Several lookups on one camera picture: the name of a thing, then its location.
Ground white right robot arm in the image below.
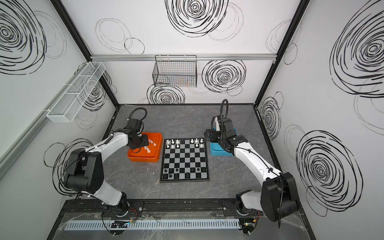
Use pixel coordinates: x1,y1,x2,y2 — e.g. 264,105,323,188
204,115,300,222

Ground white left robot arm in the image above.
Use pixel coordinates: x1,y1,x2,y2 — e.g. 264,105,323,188
64,119,149,212

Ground blue plastic tray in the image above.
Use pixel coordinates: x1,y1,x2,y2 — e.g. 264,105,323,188
210,142,233,156

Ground orange plastic tray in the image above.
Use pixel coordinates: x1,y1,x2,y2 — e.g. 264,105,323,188
127,132,163,163

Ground black and white chessboard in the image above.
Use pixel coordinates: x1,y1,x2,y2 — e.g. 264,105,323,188
160,138,210,183

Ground white mesh shelf basket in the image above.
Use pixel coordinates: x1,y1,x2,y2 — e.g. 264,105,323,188
47,62,106,123

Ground black vertical frame post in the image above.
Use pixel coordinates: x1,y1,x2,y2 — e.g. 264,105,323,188
50,0,120,109

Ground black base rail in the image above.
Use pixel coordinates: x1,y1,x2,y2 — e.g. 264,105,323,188
59,197,304,218

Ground black wire basket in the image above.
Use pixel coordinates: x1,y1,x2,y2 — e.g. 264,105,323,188
152,60,198,88

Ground white slotted cable duct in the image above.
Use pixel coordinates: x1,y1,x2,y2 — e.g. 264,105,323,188
64,219,241,231

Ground aluminium wall rail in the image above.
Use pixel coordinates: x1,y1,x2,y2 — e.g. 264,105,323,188
91,53,277,62

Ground black right frame post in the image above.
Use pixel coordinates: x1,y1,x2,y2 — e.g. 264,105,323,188
254,0,310,108

